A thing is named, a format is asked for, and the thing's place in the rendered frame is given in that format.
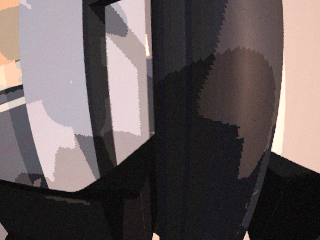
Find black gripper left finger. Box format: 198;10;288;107
0;135;159;240

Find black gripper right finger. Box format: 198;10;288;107
247;151;320;240

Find peach square tile with dark centre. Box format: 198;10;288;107
0;0;23;91

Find grey rectangular mat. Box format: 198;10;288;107
0;0;155;189

